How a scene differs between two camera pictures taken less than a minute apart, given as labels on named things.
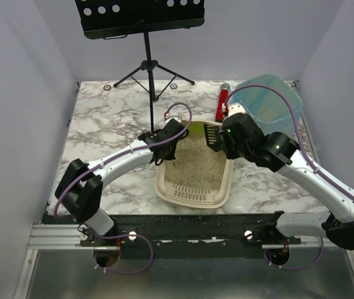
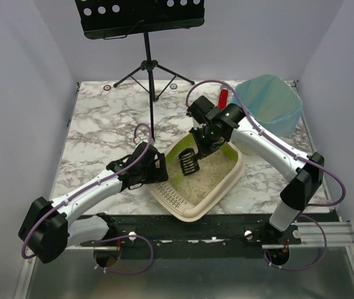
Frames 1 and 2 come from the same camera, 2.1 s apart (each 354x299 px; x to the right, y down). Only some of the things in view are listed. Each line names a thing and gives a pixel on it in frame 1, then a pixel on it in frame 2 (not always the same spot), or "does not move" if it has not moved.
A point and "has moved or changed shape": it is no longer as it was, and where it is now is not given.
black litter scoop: x=213 y=136 has moved or changed shape
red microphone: x=223 y=98 does not move
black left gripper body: x=171 y=137 → x=157 y=166
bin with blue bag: x=269 y=109 does not move
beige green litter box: x=197 y=176 has moved or changed shape
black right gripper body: x=224 y=141 → x=204 y=149
